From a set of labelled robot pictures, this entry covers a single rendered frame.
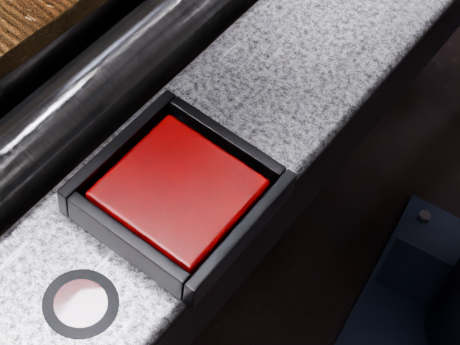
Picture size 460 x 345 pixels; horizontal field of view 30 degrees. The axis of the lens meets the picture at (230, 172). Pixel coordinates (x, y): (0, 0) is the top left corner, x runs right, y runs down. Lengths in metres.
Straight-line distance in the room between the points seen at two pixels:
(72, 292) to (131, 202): 0.05
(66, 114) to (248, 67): 0.10
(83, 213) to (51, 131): 0.06
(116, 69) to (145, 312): 0.13
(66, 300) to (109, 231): 0.03
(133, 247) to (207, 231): 0.03
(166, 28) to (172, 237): 0.13
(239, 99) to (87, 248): 0.11
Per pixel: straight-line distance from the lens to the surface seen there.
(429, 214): 1.52
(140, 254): 0.36
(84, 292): 0.37
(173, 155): 0.39
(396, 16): 0.49
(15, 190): 0.40
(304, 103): 0.43
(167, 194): 0.38
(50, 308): 0.37
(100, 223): 0.37
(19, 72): 0.45
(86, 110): 0.42
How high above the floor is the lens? 1.25
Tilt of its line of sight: 55 degrees down
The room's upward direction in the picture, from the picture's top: 10 degrees clockwise
